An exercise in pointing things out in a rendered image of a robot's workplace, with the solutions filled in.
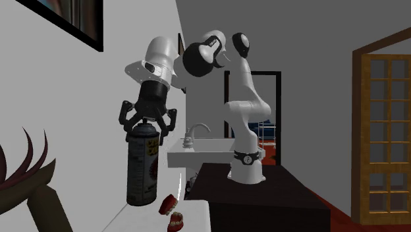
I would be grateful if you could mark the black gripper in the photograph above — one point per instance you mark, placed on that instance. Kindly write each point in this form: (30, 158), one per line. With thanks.
(152, 96)

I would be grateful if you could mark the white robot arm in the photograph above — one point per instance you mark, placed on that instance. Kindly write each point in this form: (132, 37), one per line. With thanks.
(245, 138)

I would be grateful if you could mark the dark spray can yellow label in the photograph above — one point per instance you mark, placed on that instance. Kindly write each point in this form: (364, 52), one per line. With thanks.
(142, 167)

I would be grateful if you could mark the white sink with faucet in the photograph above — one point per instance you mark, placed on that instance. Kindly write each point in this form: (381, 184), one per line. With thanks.
(205, 154)

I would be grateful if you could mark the red wind-up teeth toy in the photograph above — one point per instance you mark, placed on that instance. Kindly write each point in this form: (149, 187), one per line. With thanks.
(176, 222)
(168, 205)

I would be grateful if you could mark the black framed doorway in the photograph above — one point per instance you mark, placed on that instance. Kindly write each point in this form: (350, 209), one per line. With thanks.
(278, 112)

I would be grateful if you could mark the dark red leafed plant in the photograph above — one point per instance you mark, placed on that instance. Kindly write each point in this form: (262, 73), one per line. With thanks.
(38, 199)

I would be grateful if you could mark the black robot stand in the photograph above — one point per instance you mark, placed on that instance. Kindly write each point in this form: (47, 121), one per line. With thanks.
(273, 205)

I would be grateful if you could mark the wooden glazed door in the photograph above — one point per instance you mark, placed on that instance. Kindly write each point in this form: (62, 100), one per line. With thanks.
(364, 135)

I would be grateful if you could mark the brown framed wall mirror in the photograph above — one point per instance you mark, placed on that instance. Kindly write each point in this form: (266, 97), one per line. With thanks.
(180, 45)

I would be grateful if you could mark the black framed wall picture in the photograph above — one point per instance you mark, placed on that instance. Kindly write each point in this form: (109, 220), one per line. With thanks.
(77, 19)

